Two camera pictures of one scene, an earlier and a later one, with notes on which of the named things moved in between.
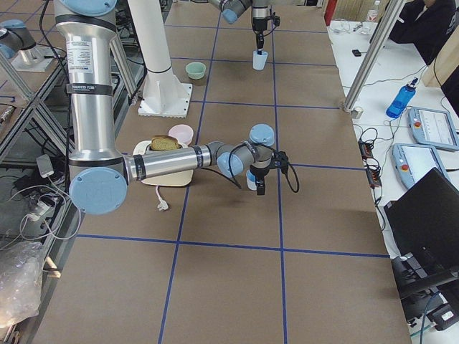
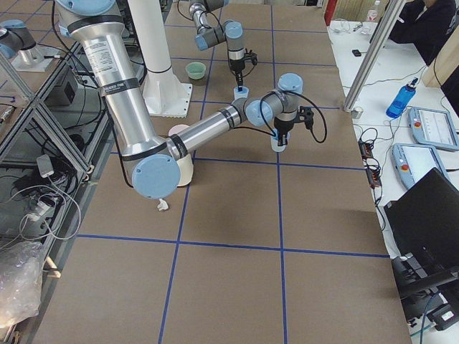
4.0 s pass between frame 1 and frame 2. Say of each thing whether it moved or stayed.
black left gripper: moved
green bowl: stayed
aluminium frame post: stayed
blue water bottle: stayed
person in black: stayed
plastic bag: stayed
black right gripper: moved
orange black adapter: stayed
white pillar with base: stayed
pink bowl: stayed
